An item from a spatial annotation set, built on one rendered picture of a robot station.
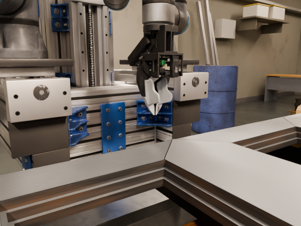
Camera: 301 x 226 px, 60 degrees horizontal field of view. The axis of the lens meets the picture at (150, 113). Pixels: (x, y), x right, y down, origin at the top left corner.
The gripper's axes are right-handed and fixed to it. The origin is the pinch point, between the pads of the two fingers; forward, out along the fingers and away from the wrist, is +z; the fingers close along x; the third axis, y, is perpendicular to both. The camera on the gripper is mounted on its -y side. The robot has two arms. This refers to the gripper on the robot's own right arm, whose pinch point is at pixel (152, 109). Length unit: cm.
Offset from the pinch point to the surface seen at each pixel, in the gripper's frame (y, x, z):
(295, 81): -274, 586, 34
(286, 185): 35.8, -0.8, 5.5
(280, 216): 39.7, -8.8, 5.5
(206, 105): -203, 225, 48
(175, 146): 13.5, -3.3, 5.5
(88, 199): 19.1, -24.3, 8.4
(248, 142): 18.0, 14.7, 6.4
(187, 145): 14.0, -0.4, 5.5
